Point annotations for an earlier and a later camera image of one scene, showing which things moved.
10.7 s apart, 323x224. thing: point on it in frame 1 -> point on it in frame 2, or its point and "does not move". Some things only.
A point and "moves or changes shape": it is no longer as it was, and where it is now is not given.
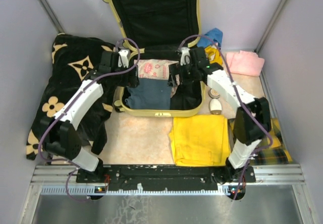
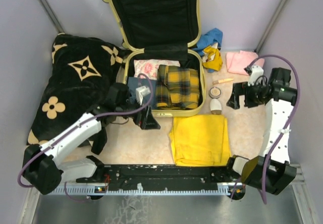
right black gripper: (175, 69) -> (240, 89)
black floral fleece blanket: (74, 58) does not move
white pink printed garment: (157, 69) does not move
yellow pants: (200, 140) does not move
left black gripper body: (130, 81) -> (137, 118)
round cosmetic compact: (213, 94) does not move
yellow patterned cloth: (213, 54) does not move
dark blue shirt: (150, 94) does not move
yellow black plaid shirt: (275, 152) moves or changes shape
